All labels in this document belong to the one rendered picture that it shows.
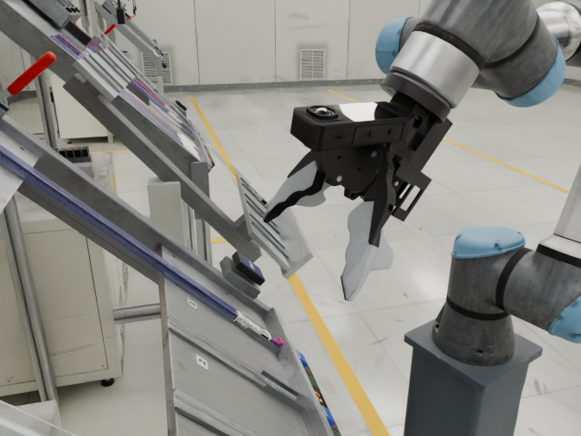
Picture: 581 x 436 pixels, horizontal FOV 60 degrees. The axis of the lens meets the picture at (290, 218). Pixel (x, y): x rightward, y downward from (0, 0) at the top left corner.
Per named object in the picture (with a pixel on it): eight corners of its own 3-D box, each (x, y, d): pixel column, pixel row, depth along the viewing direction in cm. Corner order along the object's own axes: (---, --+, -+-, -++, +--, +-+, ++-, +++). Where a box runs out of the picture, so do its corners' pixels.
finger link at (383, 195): (393, 246, 45) (399, 155, 47) (384, 242, 44) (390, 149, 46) (349, 250, 48) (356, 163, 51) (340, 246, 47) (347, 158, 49)
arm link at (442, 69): (458, 42, 43) (392, 22, 49) (427, 90, 44) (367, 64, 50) (491, 83, 49) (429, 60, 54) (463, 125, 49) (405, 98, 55)
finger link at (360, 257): (401, 308, 48) (405, 214, 50) (367, 298, 44) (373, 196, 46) (373, 308, 50) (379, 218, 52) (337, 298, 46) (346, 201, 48)
